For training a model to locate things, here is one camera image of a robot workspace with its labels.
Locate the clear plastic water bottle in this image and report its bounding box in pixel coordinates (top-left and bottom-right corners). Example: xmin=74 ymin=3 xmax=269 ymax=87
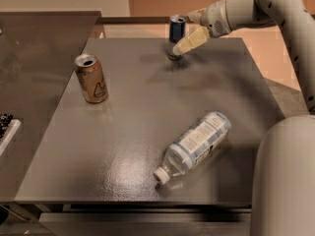
xmin=154 ymin=112 xmax=231 ymax=185

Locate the blue silver redbull can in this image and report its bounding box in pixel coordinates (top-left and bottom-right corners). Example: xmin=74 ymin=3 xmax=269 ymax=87
xmin=167 ymin=15 xmax=186 ymax=61

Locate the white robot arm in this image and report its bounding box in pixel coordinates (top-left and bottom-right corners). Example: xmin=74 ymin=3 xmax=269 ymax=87
xmin=173 ymin=0 xmax=315 ymax=236

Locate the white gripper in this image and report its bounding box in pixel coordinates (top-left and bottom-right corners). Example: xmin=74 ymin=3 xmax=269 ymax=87
xmin=172 ymin=0 xmax=230 ymax=56

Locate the orange soda can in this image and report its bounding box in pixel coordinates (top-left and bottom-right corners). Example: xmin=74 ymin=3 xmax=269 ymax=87
xmin=75 ymin=54 xmax=108 ymax=103

